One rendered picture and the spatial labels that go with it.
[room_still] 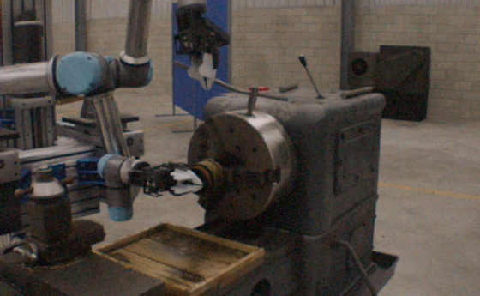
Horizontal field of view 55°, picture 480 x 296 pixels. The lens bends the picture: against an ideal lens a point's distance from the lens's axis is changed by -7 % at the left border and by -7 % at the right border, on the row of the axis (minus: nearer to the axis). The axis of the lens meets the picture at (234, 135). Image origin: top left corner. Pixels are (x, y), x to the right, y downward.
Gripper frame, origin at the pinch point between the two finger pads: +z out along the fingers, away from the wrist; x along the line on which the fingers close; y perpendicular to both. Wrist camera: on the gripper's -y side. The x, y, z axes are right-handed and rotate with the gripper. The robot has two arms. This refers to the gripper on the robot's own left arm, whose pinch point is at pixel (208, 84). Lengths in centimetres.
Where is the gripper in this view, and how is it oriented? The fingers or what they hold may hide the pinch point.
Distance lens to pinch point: 129.7
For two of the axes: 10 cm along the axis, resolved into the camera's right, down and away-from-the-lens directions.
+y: -5.9, 1.4, -8.0
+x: 8.0, -0.6, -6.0
